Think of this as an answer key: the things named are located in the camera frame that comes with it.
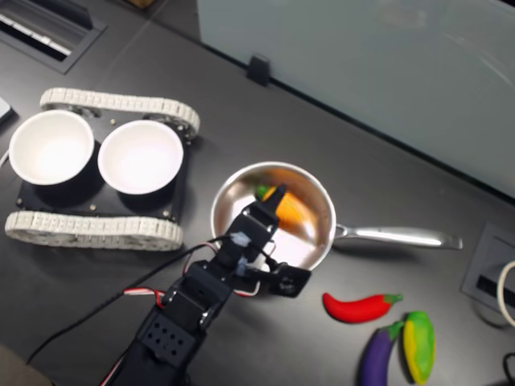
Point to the orange toy carrot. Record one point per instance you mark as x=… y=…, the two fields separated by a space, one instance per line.
x=291 y=211

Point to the pale grey putty lump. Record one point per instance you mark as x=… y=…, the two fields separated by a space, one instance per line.
x=243 y=268
x=241 y=239

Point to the red toy chilli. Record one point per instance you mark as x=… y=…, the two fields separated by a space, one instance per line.
x=358 y=309

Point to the black partition clip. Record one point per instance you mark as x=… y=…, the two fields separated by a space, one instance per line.
x=257 y=68

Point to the white bowl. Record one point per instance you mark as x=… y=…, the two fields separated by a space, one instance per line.
x=141 y=157
x=50 y=149

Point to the tracked vehicle with white tracks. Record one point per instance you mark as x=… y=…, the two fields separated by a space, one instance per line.
x=92 y=233

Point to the frosted glass partition panel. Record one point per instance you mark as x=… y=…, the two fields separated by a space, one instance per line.
x=362 y=60

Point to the purple toy aubergine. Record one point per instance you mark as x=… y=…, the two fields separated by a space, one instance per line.
x=376 y=358

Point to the yellow green toy corn cob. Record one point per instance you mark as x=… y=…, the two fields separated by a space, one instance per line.
x=420 y=350

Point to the brown cardboard box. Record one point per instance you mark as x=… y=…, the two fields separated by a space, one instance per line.
x=142 y=3

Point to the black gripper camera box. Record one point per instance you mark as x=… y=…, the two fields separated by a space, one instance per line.
x=287 y=281

